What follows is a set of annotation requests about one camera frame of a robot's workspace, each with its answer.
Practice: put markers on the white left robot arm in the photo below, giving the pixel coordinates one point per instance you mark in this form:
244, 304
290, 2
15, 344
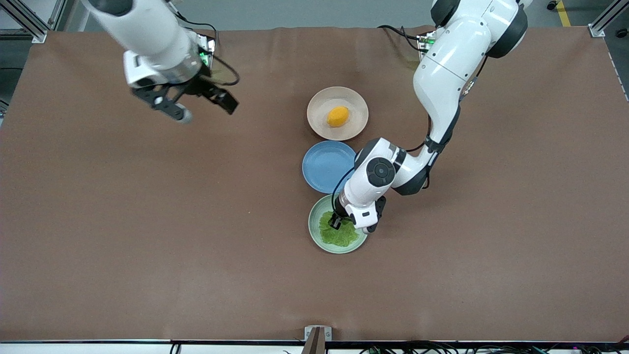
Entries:
442, 73

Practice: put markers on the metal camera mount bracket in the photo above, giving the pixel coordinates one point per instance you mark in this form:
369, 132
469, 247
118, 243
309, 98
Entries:
317, 337

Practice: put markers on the brown table cover sheet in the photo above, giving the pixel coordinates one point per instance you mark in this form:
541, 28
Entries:
147, 246

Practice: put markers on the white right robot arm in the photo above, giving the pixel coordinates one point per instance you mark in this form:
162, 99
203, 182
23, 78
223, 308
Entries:
147, 29

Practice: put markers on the base electronics box green light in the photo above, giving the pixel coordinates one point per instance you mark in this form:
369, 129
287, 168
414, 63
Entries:
209, 49
425, 43

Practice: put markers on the light green round plate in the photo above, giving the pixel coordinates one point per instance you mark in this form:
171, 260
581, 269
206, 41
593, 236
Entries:
314, 231

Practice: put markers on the beige round plate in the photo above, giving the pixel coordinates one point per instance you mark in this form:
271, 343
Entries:
324, 101

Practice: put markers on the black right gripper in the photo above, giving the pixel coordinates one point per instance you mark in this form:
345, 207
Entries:
202, 86

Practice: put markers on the yellow lemon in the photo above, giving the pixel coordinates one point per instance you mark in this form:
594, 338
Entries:
338, 116

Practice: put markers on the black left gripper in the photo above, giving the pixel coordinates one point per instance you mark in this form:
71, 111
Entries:
337, 221

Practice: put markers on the black caster wheel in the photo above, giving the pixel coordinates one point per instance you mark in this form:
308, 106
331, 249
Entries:
621, 33
552, 5

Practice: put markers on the blue round plate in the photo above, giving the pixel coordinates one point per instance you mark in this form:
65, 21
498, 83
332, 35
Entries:
324, 167

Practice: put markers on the aluminium frame profile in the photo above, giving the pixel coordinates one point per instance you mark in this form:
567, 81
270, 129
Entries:
24, 22
607, 19

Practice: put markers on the green lettuce leaf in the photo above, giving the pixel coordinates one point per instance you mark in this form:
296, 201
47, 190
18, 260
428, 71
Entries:
339, 237

